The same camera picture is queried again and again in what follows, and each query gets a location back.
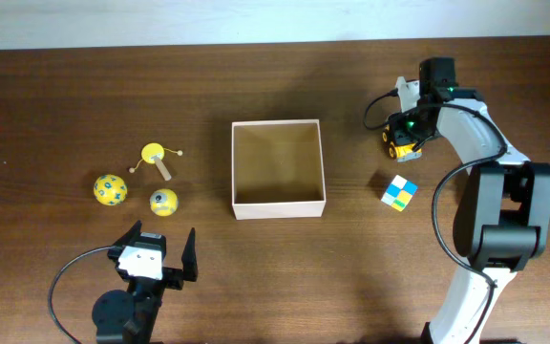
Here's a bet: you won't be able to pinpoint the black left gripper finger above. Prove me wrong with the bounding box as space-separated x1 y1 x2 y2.
113 220 142 247
181 227 198 281

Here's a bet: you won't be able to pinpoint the yellow toy truck grey cab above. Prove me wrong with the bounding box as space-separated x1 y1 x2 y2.
382 125 422 162

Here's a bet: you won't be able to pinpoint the multicoloured puzzle cube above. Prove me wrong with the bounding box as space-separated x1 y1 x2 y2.
381 175 418 211

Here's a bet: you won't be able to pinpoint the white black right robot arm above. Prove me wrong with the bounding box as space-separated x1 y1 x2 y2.
383 57 550 343

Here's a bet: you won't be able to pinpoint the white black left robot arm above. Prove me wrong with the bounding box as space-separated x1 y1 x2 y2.
92 222 199 344

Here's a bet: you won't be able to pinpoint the yellow minion ball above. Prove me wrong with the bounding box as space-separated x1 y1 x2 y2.
150 188 179 217

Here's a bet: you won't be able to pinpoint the yellow ball blue letters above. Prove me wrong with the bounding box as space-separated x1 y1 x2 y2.
93 174 128 206

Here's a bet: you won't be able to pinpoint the yellow wooden rattle drum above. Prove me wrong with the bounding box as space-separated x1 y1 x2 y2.
128 142 183 181

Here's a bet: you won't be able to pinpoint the white cardboard box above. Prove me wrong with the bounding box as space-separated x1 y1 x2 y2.
231 119 327 220

